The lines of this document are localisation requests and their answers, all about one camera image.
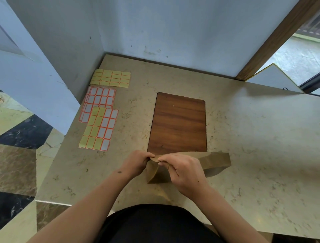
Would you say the person's right hand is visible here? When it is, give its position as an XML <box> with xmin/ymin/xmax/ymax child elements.
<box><xmin>157</xmin><ymin>153</ymin><xmax>211</xmax><ymax>200</ymax></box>

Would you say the person's left hand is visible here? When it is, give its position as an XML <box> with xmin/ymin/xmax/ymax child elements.
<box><xmin>120</xmin><ymin>150</ymin><xmax>156</xmax><ymax>180</ymax></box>

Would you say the brown paper bag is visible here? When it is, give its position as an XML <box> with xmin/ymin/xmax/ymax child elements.
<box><xmin>146</xmin><ymin>151</ymin><xmax>231</xmax><ymax>185</ymax></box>

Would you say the person's right forearm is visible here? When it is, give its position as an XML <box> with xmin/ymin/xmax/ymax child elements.
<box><xmin>194</xmin><ymin>187</ymin><xmax>270</xmax><ymax>243</ymax></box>

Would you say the person's left forearm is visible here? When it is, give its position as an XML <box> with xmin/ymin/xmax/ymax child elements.
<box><xmin>27</xmin><ymin>169</ymin><xmax>133</xmax><ymax>243</ymax></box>

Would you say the brown wooden board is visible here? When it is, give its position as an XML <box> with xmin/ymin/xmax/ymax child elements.
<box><xmin>147</xmin><ymin>92</ymin><xmax>208</xmax><ymax>156</ymax></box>

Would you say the partly peeled label sheet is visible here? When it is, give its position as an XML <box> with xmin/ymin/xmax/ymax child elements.
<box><xmin>78</xmin><ymin>107</ymin><xmax>119</xmax><ymax>152</ymax></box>

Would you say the person's black clothing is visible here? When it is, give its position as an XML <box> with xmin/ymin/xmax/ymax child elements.
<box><xmin>96</xmin><ymin>204</ymin><xmax>223</xmax><ymax>243</ymax></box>

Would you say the stack of white label sheets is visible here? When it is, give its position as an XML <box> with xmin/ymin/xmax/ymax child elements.
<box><xmin>79</xmin><ymin>86</ymin><xmax>117</xmax><ymax>123</ymax></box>

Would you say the yellow label sheet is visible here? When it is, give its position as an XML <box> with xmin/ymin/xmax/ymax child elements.
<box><xmin>89</xmin><ymin>69</ymin><xmax>131</xmax><ymax>88</ymax></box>

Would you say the white panel with yellow edge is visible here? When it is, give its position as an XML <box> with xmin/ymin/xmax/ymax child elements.
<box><xmin>246</xmin><ymin>63</ymin><xmax>304</xmax><ymax>94</ymax></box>

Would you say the brown wooden door frame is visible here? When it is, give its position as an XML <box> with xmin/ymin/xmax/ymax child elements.
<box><xmin>235</xmin><ymin>0</ymin><xmax>320</xmax><ymax>81</ymax></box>

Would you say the dark metal rail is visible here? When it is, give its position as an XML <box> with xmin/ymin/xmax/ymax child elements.
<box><xmin>299</xmin><ymin>72</ymin><xmax>320</xmax><ymax>94</ymax></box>

